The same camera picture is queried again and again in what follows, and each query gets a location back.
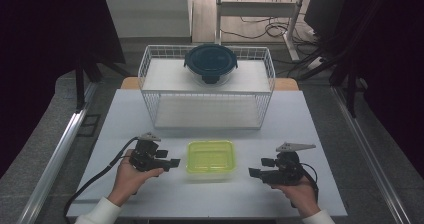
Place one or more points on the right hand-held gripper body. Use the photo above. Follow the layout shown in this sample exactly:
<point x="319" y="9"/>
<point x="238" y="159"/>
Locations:
<point x="286" y="167"/>

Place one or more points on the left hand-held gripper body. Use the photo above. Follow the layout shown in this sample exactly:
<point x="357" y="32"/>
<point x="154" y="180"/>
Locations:
<point x="145" y="157"/>

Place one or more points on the round container with blue lid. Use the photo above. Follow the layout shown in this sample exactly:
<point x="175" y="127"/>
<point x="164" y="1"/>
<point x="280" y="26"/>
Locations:
<point x="210" y="59"/>

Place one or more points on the person's left hand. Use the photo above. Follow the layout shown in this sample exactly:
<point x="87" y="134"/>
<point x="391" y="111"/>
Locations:
<point x="128" y="180"/>

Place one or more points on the person's right hand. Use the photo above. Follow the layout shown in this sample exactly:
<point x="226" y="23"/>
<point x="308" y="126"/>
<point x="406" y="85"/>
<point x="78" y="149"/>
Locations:
<point x="300" y="197"/>

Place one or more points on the rectangular container with green lid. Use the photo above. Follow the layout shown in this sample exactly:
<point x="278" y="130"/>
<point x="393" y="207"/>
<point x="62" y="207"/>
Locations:
<point x="210" y="157"/>

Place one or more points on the wooden table board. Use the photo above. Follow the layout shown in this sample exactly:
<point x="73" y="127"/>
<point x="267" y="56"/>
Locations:
<point x="130" y="83"/>

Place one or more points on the black metal stand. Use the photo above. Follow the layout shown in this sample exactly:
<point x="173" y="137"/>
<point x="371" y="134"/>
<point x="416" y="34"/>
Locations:
<point x="80" y="87"/>

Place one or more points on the dark curtain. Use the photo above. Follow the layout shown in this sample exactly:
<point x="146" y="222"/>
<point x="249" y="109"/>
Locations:
<point x="393" y="67"/>
<point x="40" y="44"/>

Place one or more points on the aluminium rail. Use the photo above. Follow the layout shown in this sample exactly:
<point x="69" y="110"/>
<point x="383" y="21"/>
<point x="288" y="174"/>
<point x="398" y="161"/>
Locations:
<point x="366" y="150"/>
<point x="56" y="157"/>

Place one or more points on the white metal desk frame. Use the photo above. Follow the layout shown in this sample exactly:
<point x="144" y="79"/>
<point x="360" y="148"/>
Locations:
<point x="256" y="9"/>

